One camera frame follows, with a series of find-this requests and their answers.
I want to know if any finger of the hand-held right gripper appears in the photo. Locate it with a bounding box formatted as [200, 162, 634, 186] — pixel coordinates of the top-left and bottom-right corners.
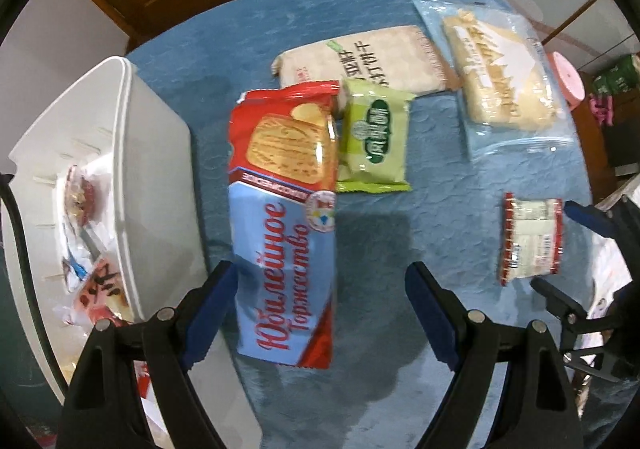
[530, 276, 591, 336]
[564, 199, 640, 239]

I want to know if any blue and red biscuit pack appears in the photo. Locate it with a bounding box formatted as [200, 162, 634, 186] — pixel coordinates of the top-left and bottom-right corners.
[227, 80, 346, 370]

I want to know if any beige snack packet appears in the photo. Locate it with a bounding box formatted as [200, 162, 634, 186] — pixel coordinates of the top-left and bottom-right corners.
[272, 25, 458, 97]

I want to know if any white plastic bin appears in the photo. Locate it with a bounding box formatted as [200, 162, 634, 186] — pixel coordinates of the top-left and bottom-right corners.
[0, 56, 266, 449]

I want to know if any round chocolate nut snack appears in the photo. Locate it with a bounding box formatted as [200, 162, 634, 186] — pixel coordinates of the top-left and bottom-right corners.
[62, 164, 98, 225]

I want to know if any black cable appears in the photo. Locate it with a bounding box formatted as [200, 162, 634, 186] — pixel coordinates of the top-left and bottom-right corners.
[0, 173, 66, 390]

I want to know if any blue textured tablecloth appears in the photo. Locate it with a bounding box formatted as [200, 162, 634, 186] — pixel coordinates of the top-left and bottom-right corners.
[125, 0, 608, 449]

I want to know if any green package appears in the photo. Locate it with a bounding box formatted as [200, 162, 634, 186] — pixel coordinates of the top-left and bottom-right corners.
[592, 54, 640, 97]

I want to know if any red and white printed packet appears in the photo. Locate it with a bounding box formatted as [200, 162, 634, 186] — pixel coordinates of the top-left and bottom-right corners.
[70, 254, 136, 325]

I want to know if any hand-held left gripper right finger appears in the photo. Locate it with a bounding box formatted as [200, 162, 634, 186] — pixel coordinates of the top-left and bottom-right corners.
[404, 261, 586, 449]

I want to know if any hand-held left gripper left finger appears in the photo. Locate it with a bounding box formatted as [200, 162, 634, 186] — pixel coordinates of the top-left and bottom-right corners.
[57, 259, 238, 449]

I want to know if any small red-edged snack packet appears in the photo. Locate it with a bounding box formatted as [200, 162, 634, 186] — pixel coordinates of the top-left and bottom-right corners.
[496, 192, 565, 287]

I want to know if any green snack packet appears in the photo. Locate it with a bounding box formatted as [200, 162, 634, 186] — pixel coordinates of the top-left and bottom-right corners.
[335, 78, 416, 194]

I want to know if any pink round plastic object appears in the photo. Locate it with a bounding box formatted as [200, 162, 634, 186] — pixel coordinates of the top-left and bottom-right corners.
[545, 51, 587, 112]

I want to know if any clear packet of pale wafers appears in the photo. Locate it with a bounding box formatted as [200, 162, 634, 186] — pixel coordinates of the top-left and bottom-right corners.
[412, 0, 576, 164]

